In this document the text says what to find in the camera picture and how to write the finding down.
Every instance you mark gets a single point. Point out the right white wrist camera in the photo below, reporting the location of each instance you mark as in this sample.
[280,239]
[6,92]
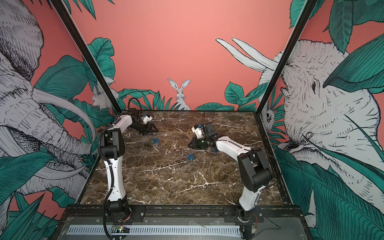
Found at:
[198,131]

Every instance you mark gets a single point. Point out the left black frame post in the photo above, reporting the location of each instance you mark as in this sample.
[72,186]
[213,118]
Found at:
[66,18]

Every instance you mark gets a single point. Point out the small green circuit board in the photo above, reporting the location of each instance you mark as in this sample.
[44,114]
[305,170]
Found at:
[121,229]

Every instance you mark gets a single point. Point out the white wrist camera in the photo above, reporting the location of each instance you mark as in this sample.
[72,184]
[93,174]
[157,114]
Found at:
[198,131]
[146,119]

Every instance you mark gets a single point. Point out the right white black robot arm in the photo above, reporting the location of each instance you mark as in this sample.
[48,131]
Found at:
[254,165]

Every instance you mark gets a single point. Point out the blue padlock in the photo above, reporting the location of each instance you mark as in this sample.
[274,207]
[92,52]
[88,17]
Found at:
[191,157]
[156,142]

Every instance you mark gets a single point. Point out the right black frame post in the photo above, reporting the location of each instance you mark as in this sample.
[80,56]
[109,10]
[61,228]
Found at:
[298,29]

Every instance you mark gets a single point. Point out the white perforated cable tray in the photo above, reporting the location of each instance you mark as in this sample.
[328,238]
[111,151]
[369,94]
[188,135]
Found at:
[143,230]

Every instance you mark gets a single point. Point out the black frame post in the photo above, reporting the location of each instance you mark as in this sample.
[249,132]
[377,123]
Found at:
[66,18]
[298,29]

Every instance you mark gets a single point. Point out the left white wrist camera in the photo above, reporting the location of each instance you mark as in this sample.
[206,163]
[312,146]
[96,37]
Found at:
[146,119]

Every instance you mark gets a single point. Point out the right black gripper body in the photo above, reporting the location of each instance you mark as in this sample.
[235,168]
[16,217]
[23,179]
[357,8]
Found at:
[204,143]

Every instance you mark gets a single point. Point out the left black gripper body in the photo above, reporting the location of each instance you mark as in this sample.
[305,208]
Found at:
[141,127]

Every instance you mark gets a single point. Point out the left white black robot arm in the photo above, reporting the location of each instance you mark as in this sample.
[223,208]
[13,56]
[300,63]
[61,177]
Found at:
[111,148]

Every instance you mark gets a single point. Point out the black front mounting rail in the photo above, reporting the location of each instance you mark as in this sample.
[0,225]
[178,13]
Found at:
[230,213]

